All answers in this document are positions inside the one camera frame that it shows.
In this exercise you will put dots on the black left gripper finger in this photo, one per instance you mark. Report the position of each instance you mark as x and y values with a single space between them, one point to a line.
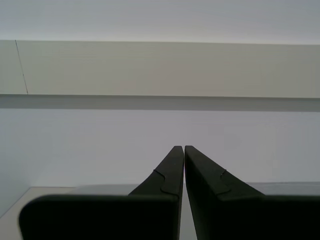
100 217
250 217

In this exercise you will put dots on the white table cover sheet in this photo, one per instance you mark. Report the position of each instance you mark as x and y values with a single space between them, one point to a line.
100 190

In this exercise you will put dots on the beige horizontal wall board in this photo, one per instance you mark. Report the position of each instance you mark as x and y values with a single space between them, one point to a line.
160 70

